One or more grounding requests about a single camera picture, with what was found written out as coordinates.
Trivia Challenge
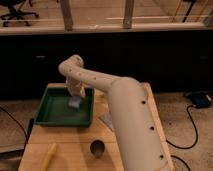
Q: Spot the left wooden post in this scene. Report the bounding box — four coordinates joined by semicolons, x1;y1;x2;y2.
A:
60;0;73;31

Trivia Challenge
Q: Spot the green plastic tray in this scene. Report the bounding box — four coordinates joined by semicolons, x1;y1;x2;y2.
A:
34;87;94;127

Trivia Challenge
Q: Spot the wooden post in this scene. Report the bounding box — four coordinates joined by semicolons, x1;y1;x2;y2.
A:
60;0;73;31
123;0;134;29

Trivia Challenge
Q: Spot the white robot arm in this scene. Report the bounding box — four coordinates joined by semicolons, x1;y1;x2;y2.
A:
58;55;170;171

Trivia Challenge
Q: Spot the dark device on floor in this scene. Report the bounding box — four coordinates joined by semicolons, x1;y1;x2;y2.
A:
192;93;212;108

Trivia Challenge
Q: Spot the black cable right floor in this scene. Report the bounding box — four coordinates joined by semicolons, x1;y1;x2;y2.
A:
165;104;200;171

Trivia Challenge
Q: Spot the black office chair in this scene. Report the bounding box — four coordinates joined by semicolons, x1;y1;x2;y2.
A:
0;0;39;27

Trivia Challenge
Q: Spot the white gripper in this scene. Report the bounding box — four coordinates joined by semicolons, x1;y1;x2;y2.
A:
66;78;85;98

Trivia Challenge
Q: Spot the metal cup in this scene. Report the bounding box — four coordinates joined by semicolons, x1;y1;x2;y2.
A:
90;140;105;158

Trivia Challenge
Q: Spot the black cable left floor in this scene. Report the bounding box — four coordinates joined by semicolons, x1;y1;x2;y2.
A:
0;106;28;138

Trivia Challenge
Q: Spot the grey-blue folded cloth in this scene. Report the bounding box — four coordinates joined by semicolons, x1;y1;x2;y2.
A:
99;113;114;131

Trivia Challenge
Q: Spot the right wooden post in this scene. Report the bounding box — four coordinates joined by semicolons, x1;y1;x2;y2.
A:
123;0;134;29

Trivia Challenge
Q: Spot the black cable floor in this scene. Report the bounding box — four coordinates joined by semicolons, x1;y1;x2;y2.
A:
165;104;200;171
0;106;28;138

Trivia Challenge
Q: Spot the yellow banana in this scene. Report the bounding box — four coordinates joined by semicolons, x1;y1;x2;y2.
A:
40;143;57;171

